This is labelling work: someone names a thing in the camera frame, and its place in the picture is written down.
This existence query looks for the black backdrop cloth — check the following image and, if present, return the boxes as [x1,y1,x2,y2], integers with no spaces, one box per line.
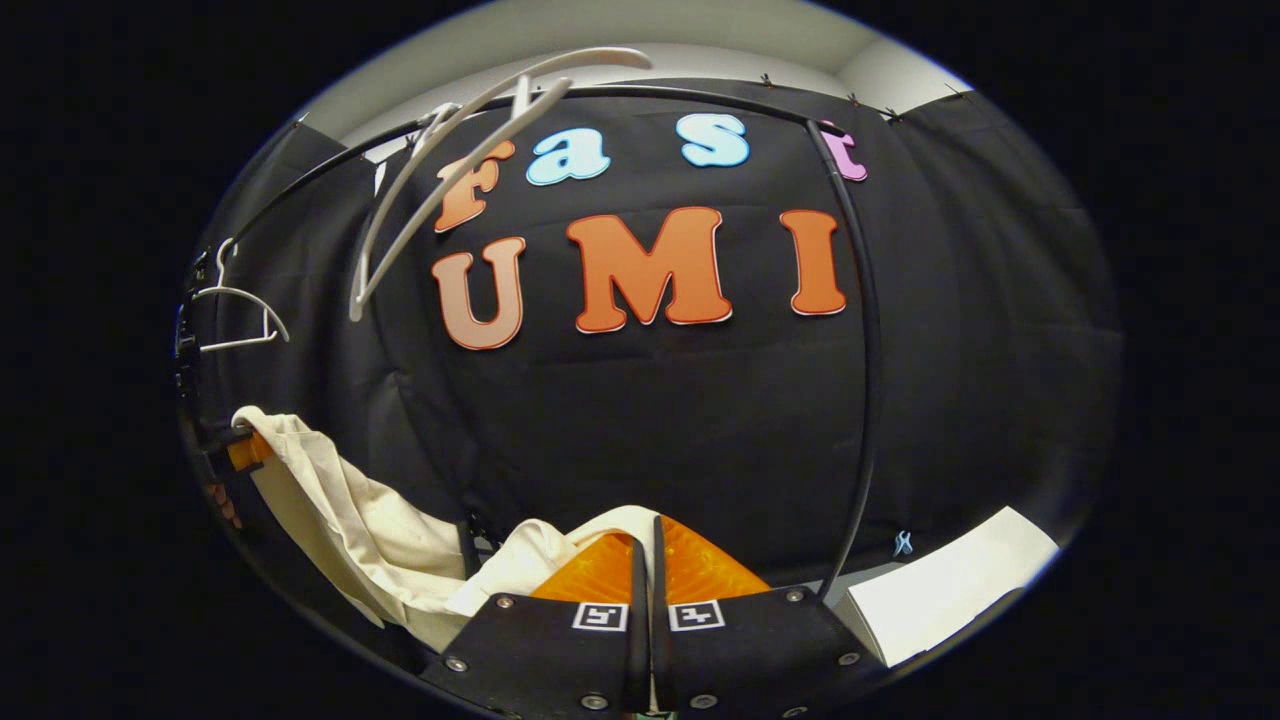
[178,80,1121,641]

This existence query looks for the white flat board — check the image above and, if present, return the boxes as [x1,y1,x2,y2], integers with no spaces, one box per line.
[848,506,1061,669]

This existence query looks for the cream collared shirt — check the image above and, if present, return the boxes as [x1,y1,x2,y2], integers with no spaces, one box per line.
[232,405,661,651]

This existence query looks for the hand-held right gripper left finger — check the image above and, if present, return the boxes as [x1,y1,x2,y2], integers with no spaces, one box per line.
[420,530,651,716]

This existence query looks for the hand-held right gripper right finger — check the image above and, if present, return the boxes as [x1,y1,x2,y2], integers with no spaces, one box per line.
[652,515,881,716]

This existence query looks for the black clothes rail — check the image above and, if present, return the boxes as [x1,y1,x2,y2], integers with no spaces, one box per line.
[232,85,883,601]

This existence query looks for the white plastic hanger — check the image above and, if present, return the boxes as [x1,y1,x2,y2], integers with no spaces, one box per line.
[190,237,291,354]
[348,45,653,323]

